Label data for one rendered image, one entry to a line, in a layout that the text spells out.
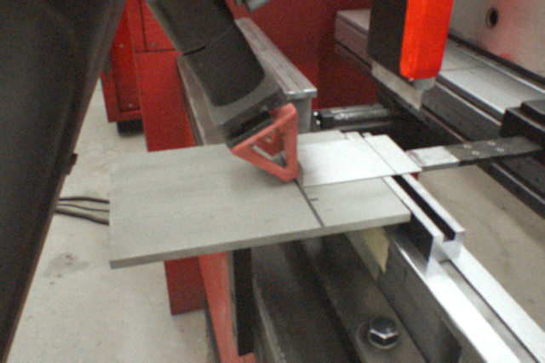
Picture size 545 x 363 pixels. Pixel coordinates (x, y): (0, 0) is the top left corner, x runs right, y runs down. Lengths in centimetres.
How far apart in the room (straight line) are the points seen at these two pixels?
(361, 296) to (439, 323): 10
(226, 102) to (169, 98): 92
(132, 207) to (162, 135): 93
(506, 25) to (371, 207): 23
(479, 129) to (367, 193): 34
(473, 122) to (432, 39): 50
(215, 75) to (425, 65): 19
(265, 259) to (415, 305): 20
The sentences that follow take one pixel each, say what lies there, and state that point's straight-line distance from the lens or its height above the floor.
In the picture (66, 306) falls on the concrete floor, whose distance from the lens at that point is 193.
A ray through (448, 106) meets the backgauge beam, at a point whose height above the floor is 95.
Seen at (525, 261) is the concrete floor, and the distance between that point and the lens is 219.
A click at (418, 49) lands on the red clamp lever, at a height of 117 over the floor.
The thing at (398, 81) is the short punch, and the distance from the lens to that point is 51.
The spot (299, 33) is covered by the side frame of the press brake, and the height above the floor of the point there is 91.
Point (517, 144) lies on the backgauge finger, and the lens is 63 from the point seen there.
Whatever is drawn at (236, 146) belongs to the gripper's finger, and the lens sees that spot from 44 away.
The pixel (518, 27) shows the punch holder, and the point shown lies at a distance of 30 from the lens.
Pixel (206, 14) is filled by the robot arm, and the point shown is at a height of 117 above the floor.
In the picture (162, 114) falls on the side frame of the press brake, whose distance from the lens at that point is 138.
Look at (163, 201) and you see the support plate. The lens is 49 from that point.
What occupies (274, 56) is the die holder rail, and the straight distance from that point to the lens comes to 98.
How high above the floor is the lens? 126
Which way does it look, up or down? 31 degrees down
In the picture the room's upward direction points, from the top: straight up
